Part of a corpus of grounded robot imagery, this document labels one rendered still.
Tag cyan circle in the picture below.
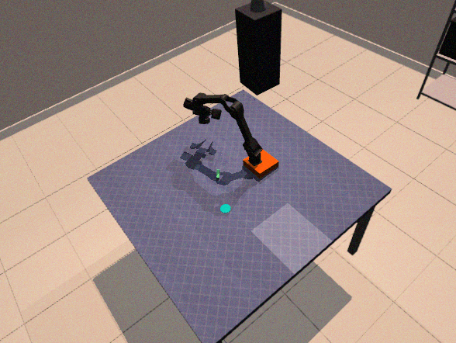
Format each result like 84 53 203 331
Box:
220 204 231 213

